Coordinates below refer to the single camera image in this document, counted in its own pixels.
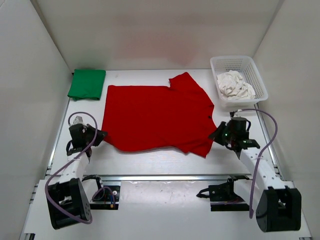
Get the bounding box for red t shirt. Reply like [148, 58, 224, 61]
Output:
[102, 72, 217, 158]

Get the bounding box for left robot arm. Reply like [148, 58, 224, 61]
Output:
[45, 123, 108, 230]

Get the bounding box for aluminium table edge rail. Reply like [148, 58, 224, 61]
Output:
[44, 174, 280, 183]

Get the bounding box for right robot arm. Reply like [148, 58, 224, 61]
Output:
[209, 117, 302, 233]

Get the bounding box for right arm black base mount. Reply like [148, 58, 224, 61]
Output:
[196, 175, 249, 212]

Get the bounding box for white cloth in basket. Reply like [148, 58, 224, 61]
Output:
[217, 70, 256, 101]

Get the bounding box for green t shirt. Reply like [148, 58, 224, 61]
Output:
[67, 69, 106, 101]

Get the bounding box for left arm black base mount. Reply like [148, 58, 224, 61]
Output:
[81, 175, 121, 210]

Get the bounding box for white plastic basket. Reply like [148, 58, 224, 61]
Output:
[210, 55, 269, 108]

